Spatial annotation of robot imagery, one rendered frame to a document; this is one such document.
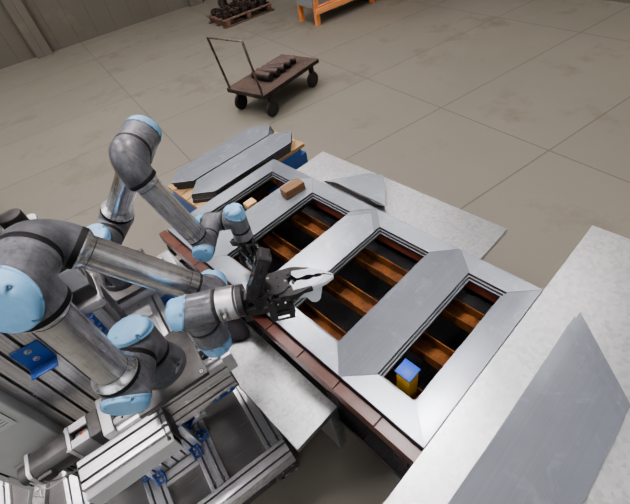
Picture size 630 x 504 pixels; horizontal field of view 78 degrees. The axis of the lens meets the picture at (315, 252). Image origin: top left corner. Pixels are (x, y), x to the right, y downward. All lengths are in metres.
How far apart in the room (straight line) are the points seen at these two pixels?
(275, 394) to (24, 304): 1.00
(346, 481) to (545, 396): 1.23
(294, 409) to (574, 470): 0.87
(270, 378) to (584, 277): 1.14
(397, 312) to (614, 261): 0.70
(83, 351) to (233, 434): 1.25
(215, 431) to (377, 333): 1.04
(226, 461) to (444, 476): 1.23
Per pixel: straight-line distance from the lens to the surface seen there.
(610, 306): 1.42
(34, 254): 0.87
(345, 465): 2.17
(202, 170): 2.49
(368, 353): 1.42
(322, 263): 1.68
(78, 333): 0.95
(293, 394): 1.57
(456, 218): 2.01
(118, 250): 0.96
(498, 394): 1.17
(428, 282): 1.60
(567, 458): 1.13
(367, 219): 1.85
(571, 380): 1.22
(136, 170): 1.29
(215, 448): 2.10
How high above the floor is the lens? 2.09
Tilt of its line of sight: 46 degrees down
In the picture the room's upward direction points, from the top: 13 degrees counter-clockwise
